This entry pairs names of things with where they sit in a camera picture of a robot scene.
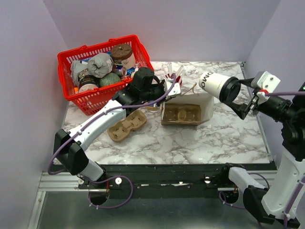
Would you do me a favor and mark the white paper coffee cup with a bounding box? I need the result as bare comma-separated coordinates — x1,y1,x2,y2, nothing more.
198,72,230,100

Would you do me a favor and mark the brown paper bag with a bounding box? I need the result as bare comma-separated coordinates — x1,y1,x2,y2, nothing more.
162,83,214,123

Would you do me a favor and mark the cardboard cup carrier tray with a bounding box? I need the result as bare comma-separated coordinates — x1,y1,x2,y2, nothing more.
107,110,147,142

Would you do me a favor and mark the black plastic cup lid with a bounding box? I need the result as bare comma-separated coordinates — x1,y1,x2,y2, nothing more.
219,77,241,103

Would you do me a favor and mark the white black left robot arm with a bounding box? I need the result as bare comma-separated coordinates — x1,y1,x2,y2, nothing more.
52,67,177,188

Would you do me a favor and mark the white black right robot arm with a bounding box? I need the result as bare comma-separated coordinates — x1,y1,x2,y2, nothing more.
219,75,305,229

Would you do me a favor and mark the red ribbed cup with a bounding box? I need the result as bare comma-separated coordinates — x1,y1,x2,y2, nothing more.
165,74,183,86

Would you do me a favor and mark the blue tan small box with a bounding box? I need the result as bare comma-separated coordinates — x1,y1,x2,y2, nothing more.
146,106,159,111

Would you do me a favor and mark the small white pump bottle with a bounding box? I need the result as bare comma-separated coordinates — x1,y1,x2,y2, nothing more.
131,64,140,78

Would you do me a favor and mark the blue white can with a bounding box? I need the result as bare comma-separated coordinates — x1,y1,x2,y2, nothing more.
112,64,135,77

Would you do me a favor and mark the green round melon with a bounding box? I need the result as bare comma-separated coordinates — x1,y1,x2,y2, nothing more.
99,73,121,88

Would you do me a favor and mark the brown lidded round container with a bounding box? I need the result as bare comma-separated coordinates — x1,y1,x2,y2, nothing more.
111,43,136,69

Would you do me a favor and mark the grey crumpled bag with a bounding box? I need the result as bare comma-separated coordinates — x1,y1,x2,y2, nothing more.
71,53,113,85

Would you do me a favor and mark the red plastic shopping basket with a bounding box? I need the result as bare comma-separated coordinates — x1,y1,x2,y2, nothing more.
57,35,153,115

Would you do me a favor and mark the black gold labelled jar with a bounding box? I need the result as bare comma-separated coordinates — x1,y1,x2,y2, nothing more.
78,69,99,93

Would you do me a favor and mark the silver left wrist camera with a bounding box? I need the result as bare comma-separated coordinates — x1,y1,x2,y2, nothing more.
164,79,181,101

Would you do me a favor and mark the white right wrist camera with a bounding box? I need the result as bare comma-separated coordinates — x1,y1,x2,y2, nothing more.
251,71,281,105

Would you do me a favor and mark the black mounting base rail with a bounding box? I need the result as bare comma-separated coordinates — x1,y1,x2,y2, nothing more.
77,163,236,199

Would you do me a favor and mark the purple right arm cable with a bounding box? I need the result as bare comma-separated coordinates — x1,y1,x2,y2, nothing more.
219,92,305,227

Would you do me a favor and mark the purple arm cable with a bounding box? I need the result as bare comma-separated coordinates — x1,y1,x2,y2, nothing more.
47,73,177,210
219,92,305,227

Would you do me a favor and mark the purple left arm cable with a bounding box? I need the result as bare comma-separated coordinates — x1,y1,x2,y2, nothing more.
47,73,177,210

